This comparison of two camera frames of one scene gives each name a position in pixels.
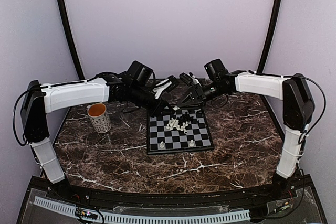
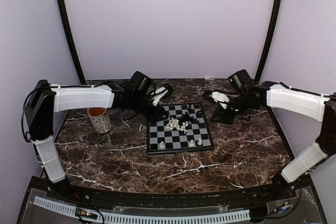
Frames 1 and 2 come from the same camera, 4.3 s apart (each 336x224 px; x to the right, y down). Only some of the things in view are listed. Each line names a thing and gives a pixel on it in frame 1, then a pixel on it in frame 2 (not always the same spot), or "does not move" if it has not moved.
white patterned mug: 100,117 does not move
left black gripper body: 154,110 -> 151,116
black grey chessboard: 174,128 does not move
